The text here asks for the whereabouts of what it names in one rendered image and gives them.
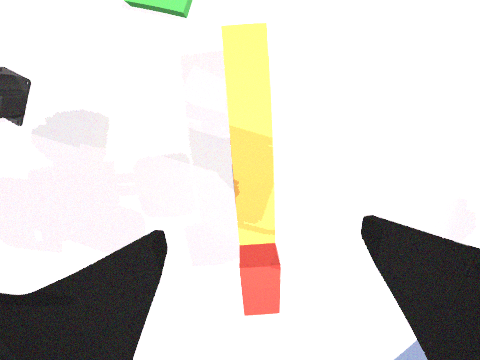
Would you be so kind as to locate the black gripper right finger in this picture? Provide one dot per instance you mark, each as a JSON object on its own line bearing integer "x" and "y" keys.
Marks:
{"x": 435, "y": 281}

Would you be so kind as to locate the light green rectangular block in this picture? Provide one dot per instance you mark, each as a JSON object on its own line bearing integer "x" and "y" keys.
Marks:
{"x": 173, "y": 7}

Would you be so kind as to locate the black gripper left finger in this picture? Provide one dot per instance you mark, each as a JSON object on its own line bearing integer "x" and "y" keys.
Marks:
{"x": 96, "y": 313}

